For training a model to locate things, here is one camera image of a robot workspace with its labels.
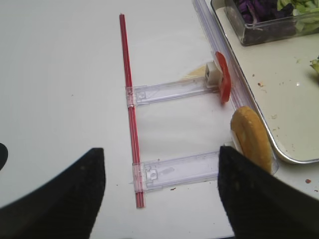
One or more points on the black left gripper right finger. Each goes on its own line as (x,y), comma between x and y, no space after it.
(260,206)

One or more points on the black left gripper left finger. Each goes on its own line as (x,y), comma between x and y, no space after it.
(66,207)

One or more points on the upright tomato slice left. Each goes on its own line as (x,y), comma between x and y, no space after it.
(225,85)

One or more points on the green lettuce pile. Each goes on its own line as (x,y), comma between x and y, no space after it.
(305,13)

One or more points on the white pusher block bun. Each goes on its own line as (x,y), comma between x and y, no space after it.
(234,143)

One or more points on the upright bottom bun left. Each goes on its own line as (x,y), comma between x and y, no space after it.
(252,137)

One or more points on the left red rod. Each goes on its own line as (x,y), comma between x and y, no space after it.
(130,109)

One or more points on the left lower clear track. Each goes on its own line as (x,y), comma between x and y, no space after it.
(158,174)

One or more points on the clear track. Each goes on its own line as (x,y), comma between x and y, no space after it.
(158,174)
(143,95)

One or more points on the white metal serving tray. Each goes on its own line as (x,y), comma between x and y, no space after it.
(284,86)

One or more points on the left upper clear track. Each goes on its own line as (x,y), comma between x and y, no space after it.
(143,95)

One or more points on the white pusher block left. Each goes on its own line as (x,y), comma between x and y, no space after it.
(213,74)

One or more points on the clear plastic salad container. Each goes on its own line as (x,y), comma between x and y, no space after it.
(239,25)

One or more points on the purple cabbage pile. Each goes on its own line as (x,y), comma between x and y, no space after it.
(261,11)

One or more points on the left clear divider rail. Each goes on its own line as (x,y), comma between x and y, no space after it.
(240,95)

